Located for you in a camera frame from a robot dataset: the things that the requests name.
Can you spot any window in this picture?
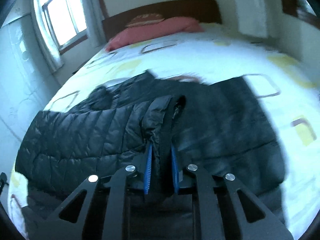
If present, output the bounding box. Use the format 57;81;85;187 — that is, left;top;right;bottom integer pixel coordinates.
41;0;88;53

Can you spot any dark wooden frame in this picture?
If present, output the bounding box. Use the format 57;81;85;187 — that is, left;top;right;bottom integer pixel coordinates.
277;0;320;28

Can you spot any brown patterned pillow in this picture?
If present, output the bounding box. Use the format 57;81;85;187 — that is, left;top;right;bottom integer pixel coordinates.
125;14;165;28

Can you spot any white hanging cloth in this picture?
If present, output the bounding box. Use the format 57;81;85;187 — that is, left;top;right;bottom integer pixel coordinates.
231;0;269;38

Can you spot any red pillow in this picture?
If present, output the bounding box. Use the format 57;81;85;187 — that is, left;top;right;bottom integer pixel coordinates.
106;17;204;52

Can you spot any dark wooden headboard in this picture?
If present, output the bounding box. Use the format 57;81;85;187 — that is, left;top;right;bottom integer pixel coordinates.
101;0;223;43

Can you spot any white glass-door wardrobe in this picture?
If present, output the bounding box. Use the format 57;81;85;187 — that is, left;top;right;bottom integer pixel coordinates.
0;14;63;155

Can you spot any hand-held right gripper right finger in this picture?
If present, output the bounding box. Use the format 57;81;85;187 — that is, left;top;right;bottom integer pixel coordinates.
171;144;294;240

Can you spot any black puffer jacket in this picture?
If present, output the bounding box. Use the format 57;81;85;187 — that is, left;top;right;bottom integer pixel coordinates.
15;70;287;240

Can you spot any white patterned bed sheet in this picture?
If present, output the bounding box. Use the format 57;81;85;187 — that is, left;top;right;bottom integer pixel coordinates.
7;22;320;240

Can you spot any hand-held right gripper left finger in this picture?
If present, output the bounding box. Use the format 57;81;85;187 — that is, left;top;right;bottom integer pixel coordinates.
26;142;153;240

